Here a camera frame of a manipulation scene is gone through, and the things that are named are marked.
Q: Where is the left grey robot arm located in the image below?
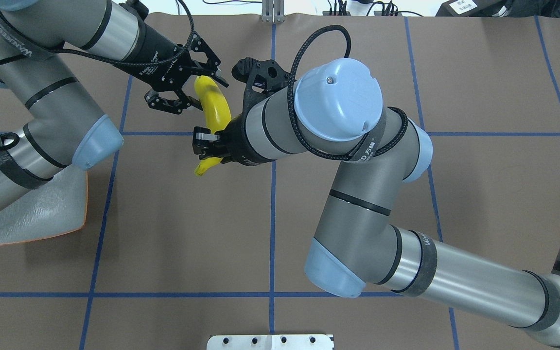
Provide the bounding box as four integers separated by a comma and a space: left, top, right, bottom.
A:
0, 0, 228, 211

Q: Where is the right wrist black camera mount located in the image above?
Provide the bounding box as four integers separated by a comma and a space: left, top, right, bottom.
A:
231, 57, 289, 117

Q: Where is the brown paper table mat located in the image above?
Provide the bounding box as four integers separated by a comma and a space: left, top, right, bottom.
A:
0, 14, 560, 350

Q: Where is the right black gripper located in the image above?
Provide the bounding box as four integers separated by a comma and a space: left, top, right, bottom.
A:
192, 114, 262, 166

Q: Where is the grey square plate orange rim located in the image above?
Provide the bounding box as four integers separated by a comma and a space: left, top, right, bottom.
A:
0, 165, 88, 246

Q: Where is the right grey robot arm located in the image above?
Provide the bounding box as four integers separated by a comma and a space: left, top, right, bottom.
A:
193, 57, 560, 349

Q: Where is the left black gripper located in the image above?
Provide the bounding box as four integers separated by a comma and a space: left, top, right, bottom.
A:
123, 22, 229, 116

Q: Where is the black power supply box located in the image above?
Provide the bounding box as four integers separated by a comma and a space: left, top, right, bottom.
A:
436, 0, 511, 18

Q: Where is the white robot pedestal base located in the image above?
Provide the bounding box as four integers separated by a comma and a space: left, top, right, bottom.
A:
206, 334, 335, 350

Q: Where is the aluminium frame post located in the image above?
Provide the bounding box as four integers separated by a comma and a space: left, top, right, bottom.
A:
261, 0, 286, 24

